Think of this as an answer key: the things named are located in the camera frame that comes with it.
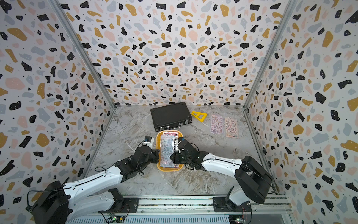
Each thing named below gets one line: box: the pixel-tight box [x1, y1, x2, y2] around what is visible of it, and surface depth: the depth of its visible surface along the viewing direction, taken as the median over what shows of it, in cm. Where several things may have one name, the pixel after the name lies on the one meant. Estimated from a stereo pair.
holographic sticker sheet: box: [160, 132, 179, 168], surface depth 87 cm
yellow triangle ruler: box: [191, 111, 208, 123], surface depth 118 cm
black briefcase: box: [150, 101, 193, 132], surface depth 111 cm
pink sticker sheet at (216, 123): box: [210, 113, 223, 133], surface depth 113 cm
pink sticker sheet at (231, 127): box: [225, 116, 239, 139], surface depth 112 cm
